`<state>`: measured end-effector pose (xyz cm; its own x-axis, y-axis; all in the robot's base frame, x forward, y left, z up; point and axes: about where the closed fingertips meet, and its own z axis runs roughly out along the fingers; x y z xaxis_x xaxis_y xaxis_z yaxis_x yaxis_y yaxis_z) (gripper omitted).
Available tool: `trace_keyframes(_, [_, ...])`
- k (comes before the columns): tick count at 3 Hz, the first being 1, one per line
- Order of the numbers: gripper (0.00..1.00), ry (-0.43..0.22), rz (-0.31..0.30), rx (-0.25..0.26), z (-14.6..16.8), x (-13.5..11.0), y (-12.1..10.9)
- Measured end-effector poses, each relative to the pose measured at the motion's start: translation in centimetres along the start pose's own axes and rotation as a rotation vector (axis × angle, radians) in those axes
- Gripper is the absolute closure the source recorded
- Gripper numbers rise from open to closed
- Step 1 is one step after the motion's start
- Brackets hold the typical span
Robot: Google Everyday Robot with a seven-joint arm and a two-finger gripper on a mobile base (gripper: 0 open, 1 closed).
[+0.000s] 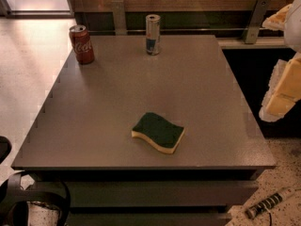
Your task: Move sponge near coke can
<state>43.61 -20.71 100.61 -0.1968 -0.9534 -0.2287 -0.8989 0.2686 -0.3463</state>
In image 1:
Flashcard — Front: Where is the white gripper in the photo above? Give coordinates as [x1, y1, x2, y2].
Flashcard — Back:
[259, 0, 301, 122]

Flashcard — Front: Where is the green and yellow sponge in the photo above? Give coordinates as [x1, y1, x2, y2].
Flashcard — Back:
[132, 112, 184, 154]

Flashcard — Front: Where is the silver blue energy drink can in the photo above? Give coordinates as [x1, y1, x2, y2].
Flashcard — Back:
[146, 14, 161, 56]

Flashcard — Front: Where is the red coke can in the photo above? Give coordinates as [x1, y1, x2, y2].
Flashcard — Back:
[69, 24, 95, 64]

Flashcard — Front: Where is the grey drawer cabinet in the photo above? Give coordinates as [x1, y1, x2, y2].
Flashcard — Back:
[13, 36, 276, 226]

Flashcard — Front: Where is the black white striped tool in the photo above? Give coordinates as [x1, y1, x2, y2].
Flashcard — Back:
[246, 187, 296, 219]

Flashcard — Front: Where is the black chair edge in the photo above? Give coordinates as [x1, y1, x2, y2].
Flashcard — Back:
[0, 136, 11, 164]

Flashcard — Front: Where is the right metal wall bracket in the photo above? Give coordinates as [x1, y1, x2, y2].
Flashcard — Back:
[243, 0, 271, 44]

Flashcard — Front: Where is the metal wall bracket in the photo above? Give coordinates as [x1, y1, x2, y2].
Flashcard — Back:
[112, 0, 127, 36]
[243, 0, 271, 44]

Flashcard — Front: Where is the left metal wall bracket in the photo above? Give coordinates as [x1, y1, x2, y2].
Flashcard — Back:
[112, 0, 127, 36]

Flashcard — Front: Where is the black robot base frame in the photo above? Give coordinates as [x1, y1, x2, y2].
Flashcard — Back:
[0, 171, 71, 226]

